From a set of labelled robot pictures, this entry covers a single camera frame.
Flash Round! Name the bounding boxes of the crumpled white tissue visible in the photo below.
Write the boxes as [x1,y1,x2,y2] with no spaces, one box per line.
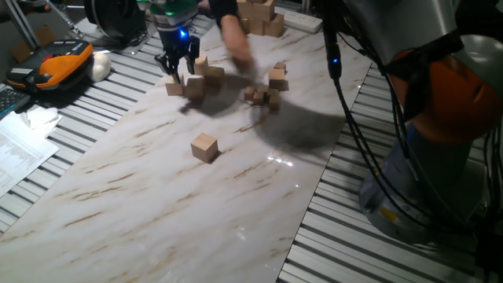
[20,106,64,139]

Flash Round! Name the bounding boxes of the aluminium profile beam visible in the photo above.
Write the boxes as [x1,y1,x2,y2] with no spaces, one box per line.
[2,0,41,50]

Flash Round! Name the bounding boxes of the white power strip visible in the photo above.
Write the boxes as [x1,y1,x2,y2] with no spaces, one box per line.
[274,6,324,35]

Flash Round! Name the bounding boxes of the black round spool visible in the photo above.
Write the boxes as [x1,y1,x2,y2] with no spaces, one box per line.
[83,0,149,45]

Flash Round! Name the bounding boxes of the person right forearm black sleeve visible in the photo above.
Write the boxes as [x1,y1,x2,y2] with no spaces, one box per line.
[207,0,247,46]

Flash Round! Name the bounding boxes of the brown cardboard piece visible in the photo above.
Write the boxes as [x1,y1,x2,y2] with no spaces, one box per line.
[10,24,57,64]

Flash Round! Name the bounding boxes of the printed white paper sheet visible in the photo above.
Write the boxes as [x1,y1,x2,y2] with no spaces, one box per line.
[0,112,61,199]

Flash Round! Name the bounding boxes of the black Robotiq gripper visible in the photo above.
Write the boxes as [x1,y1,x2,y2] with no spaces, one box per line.
[154,26,201,84]

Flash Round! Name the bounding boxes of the black computer keyboard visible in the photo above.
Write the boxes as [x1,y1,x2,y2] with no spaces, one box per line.
[0,83,32,119]

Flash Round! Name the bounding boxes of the marble pattern board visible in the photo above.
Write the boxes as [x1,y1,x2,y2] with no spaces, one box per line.
[0,24,373,283]

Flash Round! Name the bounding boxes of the orange black teach pendant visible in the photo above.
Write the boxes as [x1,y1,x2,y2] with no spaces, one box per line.
[5,39,95,94]

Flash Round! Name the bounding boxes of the person right hand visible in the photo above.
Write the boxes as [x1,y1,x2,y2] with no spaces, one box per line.
[229,37,256,75]

